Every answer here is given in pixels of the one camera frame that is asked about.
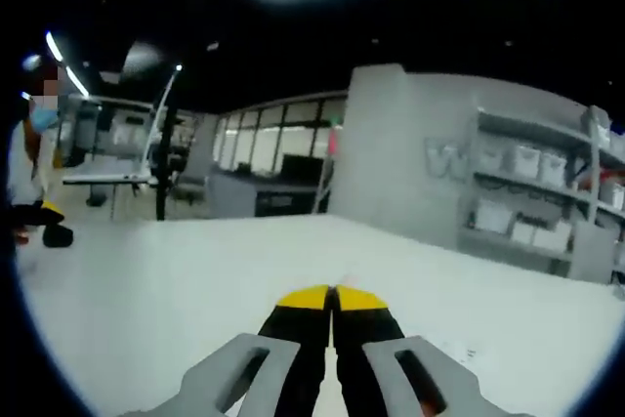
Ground row of white storage boxes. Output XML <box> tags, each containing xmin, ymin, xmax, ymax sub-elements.
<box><xmin>476</xmin><ymin>141</ymin><xmax>625</xmax><ymax>253</ymax></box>

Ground black stand pole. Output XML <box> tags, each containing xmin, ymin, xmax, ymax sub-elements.
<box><xmin>154</xmin><ymin>69</ymin><xmax>178</xmax><ymax>222</ymax></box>

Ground grey wall lettering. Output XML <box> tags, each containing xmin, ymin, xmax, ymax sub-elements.
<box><xmin>422</xmin><ymin>137</ymin><xmax>471</xmax><ymax>183</ymax></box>

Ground glass partition windows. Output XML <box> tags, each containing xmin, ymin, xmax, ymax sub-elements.
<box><xmin>213</xmin><ymin>93</ymin><xmax>349</xmax><ymax>175</ymax></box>

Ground hanging dark screen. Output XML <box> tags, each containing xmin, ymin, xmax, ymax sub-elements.
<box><xmin>121</xmin><ymin>41</ymin><xmax>167</xmax><ymax>77</ymax></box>

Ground background work table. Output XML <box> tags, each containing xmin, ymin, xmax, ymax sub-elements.
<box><xmin>62</xmin><ymin>161</ymin><xmax>165</xmax><ymax>189</ymax></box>

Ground grey cabinet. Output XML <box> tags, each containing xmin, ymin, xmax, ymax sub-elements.
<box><xmin>569</xmin><ymin>220</ymin><xmax>620</xmax><ymax>282</ymax></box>

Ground black computer monitor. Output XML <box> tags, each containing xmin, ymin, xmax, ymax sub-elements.
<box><xmin>281</xmin><ymin>153</ymin><xmax>327</xmax><ymax>183</ymax></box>

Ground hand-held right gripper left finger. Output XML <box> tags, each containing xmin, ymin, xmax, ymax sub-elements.
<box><xmin>114</xmin><ymin>283</ymin><xmax>329</xmax><ymax>417</ymax></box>

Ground dark grey counter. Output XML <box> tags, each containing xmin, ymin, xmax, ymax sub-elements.
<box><xmin>208</xmin><ymin>171</ymin><xmax>327</xmax><ymax>219</ymax></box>

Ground grey shelving rack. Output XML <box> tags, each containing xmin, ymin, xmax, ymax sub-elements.
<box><xmin>456</xmin><ymin>104</ymin><xmax>625</xmax><ymax>286</ymax></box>

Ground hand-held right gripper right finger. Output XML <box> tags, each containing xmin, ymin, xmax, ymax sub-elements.
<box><xmin>331</xmin><ymin>283</ymin><xmax>512</xmax><ymax>417</ymax></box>

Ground large standing monitor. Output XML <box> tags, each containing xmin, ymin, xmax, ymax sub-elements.
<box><xmin>140</xmin><ymin>63</ymin><xmax>185</xmax><ymax>179</ymax></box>

